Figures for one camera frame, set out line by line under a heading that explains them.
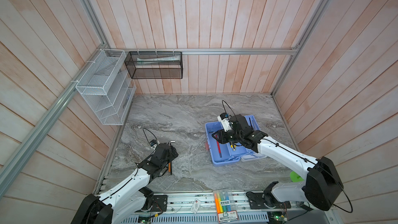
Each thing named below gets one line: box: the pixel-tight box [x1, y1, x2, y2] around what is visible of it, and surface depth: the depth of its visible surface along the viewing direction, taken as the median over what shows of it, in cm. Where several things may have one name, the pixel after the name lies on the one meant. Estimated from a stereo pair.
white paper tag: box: [190, 198, 202, 214], surface depth 73 cm
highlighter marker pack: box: [213, 189, 239, 223], surface depth 73 cm
